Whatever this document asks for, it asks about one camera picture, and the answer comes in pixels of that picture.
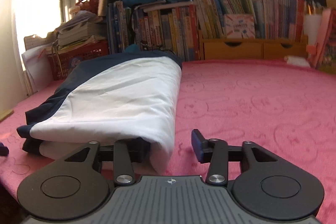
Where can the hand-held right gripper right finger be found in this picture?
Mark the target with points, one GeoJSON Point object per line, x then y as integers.
{"type": "Point", "coordinates": [197, 145]}

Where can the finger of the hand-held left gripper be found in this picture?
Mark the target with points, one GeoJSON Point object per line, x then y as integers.
{"type": "Point", "coordinates": [3, 150]}

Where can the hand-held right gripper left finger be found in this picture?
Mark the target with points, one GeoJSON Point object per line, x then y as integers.
{"type": "Point", "coordinates": [120, 158]}

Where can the navy white striped jacket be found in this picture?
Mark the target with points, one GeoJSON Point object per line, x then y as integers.
{"type": "Point", "coordinates": [118, 98]}

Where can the wooden board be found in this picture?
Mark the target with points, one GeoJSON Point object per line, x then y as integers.
{"type": "Point", "coordinates": [5, 116]}

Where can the white paper sheets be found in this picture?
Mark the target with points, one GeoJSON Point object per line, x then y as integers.
{"type": "Point", "coordinates": [34, 66]}

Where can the wooden drawer organizer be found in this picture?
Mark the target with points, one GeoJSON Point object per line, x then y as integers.
{"type": "Point", "coordinates": [236, 50]}

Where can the grey figurine with blue sign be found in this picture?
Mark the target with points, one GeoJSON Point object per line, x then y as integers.
{"type": "Point", "coordinates": [72, 64]}

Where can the red plastic crate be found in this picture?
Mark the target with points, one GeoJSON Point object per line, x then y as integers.
{"type": "Point", "coordinates": [86, 56]}

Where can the blue plush ball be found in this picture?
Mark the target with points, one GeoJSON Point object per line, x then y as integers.
{"type": "Point", "coordinates": [132, 48]}

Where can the white grid board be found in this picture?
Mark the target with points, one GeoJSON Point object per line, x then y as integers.
{"type": "Point", "coordinates": [34, 41]}

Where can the white printed carton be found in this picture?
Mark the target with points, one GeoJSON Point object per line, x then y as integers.
{"type": "Point", "coordinates": [239, 26]}

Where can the crumpled white tissue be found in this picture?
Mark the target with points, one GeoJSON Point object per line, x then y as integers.
{"type": "Point", "coordinates": [296, 61]}

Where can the row of thin blue books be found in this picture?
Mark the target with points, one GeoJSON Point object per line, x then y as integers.
{"type": "Point", "coordinates": [118, 27]}

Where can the row of green spine books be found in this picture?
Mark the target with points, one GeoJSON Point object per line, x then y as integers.
{"type": "Point", "coordinates": [210, 14]}

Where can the stack of paper booklets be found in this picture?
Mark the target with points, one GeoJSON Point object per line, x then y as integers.
{"type": "Point", "coordinates": [78, 32]}

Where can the row of pink spine books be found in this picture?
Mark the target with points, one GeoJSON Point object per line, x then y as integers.
{"type": "Point", "coordinates": [278, 16]}

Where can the small red plastic basket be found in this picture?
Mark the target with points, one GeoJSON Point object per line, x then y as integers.
{"type": "Point", "coordinates": [90, 2]}

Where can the pink picture book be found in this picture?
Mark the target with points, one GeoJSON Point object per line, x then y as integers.
{"type": "Point", "coordinates": [325, 50]}

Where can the white card sheet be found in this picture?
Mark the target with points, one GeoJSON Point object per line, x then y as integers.
{"type": "Point", "coordinates": [312, 28]}

